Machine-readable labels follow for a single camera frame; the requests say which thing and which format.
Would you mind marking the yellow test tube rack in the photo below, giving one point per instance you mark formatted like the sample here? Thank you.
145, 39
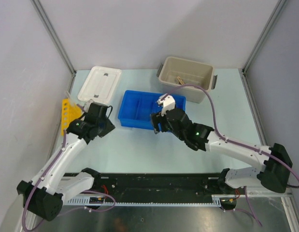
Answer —
70, 111

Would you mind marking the beige plastic storage bin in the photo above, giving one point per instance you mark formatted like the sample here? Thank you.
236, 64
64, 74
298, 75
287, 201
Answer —
192, 72

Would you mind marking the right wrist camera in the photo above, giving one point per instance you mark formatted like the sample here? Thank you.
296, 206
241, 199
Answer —
167, 103

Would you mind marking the wooden test tube clamp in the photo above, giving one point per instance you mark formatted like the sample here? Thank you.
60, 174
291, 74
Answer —
180, 81

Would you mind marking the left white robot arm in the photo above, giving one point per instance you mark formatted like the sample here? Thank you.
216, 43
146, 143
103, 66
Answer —
46, 193

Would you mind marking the white plastic bin lid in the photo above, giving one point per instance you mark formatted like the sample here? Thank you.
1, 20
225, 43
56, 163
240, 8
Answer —
100, 85

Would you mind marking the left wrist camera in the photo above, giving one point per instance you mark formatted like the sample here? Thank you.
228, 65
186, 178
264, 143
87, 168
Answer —
87, 106

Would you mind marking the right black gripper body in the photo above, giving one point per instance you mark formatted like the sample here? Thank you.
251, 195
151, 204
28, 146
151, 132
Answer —
166, 127

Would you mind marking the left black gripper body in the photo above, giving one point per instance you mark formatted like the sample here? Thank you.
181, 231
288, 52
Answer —
106, 126

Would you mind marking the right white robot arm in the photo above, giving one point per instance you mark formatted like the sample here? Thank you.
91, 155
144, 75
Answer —
269, 166

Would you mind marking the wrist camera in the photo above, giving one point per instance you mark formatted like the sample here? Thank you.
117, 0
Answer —
87, 106
167, 103

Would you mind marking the blue divided plastic tray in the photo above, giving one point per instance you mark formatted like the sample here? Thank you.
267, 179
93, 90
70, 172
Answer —
136, 108

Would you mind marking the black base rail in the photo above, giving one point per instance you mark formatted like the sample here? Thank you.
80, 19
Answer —
162, 188

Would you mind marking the clear glass test tube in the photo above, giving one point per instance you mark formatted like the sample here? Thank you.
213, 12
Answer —
70, 99

